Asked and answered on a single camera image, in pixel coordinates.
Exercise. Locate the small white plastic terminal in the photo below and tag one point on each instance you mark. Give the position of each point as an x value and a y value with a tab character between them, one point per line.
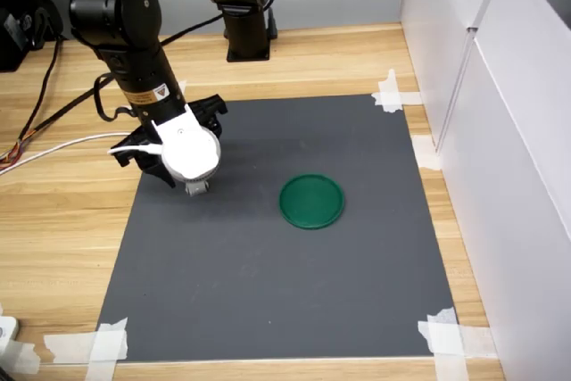
197	188

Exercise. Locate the round green lid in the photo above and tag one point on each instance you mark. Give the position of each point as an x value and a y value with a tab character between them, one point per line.
311	202

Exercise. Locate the dark grey mat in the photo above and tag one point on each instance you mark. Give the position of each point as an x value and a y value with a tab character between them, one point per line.
276	287

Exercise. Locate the white camera box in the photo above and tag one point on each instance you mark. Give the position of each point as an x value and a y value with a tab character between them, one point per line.
189	151

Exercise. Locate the small white bracket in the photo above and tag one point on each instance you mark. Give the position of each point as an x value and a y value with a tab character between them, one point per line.
6	332

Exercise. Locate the white tape strip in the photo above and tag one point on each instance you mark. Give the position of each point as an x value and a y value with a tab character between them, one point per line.
22	356
424	151

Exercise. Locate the black equipment box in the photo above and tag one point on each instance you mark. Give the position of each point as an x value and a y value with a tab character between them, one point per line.
18	19

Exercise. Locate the white partition panel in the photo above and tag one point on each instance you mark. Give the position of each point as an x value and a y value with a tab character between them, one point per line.
526	176
428	19

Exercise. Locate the white tape cross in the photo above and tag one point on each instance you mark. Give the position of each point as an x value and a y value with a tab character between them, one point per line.
390	96
446	338
105	345
182	88

